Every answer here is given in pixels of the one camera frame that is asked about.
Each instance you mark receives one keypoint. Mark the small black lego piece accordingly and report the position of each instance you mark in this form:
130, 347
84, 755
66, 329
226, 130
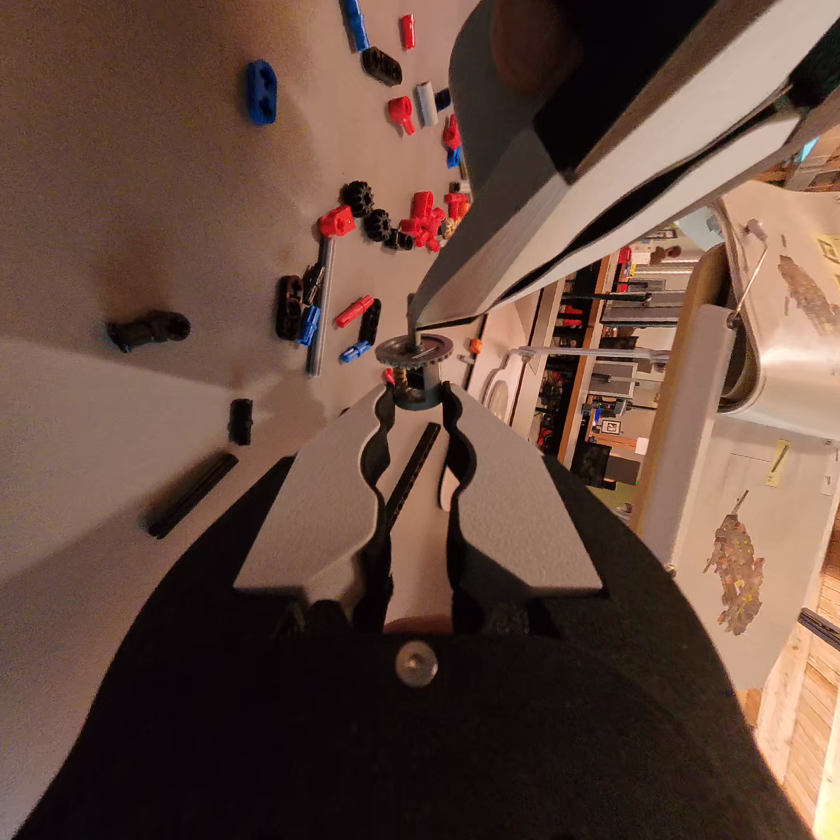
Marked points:
398, 239

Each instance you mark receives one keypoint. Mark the long red lego pin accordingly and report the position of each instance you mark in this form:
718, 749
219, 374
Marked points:
354, 310

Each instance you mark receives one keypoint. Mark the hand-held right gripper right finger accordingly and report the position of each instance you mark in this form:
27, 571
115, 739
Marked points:
518, 525

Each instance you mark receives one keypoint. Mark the long black lego beam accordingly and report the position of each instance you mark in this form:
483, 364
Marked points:
415, 469

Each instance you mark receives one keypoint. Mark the black lego axle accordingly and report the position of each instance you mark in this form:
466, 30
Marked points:
190, 489

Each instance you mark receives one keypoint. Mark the cluttered background shelves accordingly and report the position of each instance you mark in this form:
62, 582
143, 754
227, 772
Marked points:
590, 367

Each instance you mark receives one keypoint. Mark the person's left hand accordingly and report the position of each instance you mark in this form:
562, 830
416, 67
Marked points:
525, 46

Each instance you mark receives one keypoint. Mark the long blue lego pin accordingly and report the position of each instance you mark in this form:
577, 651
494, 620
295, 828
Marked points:
354, 23

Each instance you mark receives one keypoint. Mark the white book stand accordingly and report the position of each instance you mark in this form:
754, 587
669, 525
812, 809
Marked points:
682, 426

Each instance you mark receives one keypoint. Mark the black lego axle connector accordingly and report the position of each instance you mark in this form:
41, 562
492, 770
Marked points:
148, 330

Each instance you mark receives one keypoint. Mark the small red lego pin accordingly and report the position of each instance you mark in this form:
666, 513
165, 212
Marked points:
407, 31

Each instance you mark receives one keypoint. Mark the red lego piece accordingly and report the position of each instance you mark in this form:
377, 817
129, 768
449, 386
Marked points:
451, 131

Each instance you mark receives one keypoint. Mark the short black lego pin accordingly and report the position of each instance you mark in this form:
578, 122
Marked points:
241, 420

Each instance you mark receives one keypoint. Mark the short black lego liftarm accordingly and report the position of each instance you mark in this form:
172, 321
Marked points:
380, 65

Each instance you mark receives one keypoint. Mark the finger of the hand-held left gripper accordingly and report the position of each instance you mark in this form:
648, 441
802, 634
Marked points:
656, 210
499, 236

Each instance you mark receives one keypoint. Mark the dark blue lego piece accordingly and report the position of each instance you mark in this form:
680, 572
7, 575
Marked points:
443, 98

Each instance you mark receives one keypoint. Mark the lego instruction booklet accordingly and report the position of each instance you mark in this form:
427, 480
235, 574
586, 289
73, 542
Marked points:
787, 525

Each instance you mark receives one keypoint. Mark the light grey lego cylinder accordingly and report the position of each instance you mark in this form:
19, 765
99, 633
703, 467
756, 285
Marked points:
426, 103

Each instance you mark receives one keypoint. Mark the long grey lego axle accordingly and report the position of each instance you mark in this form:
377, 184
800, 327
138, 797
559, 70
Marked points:
321, 308

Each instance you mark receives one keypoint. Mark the grey lego differential gear assembly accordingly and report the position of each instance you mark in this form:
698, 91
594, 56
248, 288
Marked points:
430, 387

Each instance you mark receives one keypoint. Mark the large blue lego connector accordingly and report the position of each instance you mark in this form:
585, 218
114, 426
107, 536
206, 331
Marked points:
253, 92

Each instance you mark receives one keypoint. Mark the pile of mixed lego pieces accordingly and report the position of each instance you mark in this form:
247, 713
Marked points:
426, 213

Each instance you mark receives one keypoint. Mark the short grey lego axle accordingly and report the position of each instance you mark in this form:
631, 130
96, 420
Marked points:
412, 331

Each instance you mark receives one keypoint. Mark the red lego perpendicular connector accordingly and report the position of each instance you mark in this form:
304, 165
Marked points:
337, 222

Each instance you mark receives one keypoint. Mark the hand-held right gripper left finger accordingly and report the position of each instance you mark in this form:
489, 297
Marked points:
308, 512

